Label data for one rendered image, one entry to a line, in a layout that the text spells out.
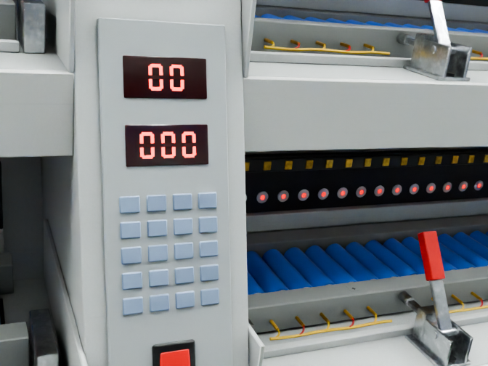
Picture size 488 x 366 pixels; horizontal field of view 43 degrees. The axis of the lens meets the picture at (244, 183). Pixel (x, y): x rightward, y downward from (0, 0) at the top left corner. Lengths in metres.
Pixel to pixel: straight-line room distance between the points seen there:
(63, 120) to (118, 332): 0.12
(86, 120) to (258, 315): 0.19
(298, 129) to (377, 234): 0.23
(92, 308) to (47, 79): 0.12
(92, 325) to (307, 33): 0.25
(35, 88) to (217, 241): 0.13
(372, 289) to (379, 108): 0.15
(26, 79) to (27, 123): 0.02
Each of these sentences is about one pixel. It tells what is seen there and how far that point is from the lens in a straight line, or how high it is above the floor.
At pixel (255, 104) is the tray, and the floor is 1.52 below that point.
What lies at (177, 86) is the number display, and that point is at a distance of 0.34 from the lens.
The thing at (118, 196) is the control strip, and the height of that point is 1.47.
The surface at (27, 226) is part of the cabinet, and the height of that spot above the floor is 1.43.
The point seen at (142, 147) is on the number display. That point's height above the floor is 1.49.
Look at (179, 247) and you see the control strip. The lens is 0.34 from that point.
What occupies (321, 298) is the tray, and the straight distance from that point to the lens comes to 0.47.
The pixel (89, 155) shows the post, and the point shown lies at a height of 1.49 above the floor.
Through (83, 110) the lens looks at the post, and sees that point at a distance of 0.34.
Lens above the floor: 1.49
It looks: 3 degrees down
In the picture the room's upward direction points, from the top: 1 degrees counter-clockwise
